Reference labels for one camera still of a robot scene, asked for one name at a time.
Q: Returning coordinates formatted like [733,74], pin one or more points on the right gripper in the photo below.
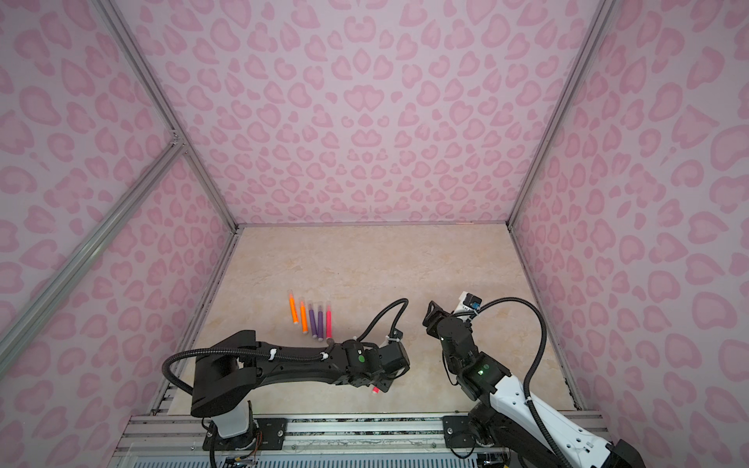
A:
[437,316]

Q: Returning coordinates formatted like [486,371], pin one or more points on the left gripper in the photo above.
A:
[380,379]

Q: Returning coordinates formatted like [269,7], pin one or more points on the purple pen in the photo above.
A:
[320,322]
[312,322]

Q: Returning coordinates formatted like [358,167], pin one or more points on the orange pen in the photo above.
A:
[303,316]
[293,310]

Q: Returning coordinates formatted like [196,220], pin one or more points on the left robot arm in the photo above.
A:
[226,373]

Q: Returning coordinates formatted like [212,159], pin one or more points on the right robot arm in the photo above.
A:
[507,414]

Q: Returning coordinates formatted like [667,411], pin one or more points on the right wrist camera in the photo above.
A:
[468,304]

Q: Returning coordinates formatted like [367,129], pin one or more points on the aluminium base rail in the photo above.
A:
[364,440]

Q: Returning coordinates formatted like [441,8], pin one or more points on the diagonal aluminium frame bar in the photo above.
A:
[39,310]

